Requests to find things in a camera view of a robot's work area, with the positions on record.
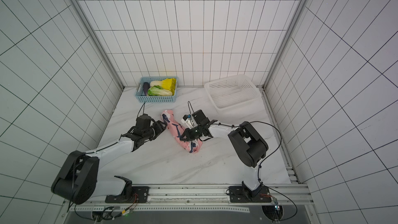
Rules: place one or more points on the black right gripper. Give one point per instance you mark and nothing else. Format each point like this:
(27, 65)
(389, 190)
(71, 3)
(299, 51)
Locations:
(189, 134)

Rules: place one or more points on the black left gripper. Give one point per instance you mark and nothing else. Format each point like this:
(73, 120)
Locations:
(164, 124)

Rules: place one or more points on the pink shark print shorts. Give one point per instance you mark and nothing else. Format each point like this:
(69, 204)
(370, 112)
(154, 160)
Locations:
(176, 130)

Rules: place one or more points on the white perforated plastic basket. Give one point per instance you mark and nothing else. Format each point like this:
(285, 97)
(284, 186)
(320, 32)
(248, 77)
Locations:
(231, 92)

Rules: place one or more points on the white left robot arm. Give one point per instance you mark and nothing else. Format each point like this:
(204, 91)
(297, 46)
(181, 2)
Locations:
(77, 180)

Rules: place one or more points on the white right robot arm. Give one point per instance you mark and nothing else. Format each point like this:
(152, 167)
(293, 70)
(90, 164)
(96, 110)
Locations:
(247, 142)

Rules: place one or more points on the green napa cabbage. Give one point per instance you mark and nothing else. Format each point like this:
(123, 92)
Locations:
(159, 91)

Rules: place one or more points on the blue plastic basket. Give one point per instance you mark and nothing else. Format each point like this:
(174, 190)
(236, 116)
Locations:
(157, 99)

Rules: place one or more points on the purple eggplant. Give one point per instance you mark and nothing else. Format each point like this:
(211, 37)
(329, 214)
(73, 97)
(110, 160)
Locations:
(146, 86)

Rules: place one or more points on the white radish toy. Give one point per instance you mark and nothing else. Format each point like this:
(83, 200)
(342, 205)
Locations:
(156, 83)

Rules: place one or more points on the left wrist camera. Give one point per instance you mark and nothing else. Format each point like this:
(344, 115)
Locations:
(143, 121)

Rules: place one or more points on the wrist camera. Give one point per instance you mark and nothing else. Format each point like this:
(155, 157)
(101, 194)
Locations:
(143, 121)
(197, 118)

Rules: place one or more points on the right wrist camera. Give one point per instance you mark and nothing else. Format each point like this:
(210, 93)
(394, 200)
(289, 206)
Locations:
(197, 118)

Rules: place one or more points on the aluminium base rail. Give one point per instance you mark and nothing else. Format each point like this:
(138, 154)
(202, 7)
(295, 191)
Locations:
(218, 194)

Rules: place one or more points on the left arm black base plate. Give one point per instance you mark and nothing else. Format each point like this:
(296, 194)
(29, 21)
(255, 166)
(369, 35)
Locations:
(130, 195)

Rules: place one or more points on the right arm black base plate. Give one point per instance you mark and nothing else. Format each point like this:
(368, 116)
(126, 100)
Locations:
(242, 194)

